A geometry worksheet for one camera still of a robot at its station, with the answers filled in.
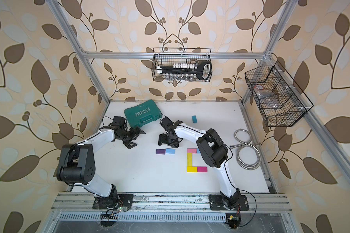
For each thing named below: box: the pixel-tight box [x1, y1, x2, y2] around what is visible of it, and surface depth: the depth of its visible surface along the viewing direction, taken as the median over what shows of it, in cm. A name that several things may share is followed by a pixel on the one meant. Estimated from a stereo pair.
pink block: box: [187, 148, 197, 154], surface depth 93 cm
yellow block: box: [186, 166, 198, 173], surface depth 87 cm
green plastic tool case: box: [123, 99, 163, 128], surface depth 110 cm
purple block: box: [155, 149, 166, 155], surface depth 93 cm
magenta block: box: [196, 166, 208, 173], surface depth 86 cm
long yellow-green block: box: [187, 152, 193, 167], surface depth 92 cm
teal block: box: [191, 115, 198, 124], surface depth 110 cm
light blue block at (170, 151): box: [165, 148, 176, 155], surface depth 94 cm
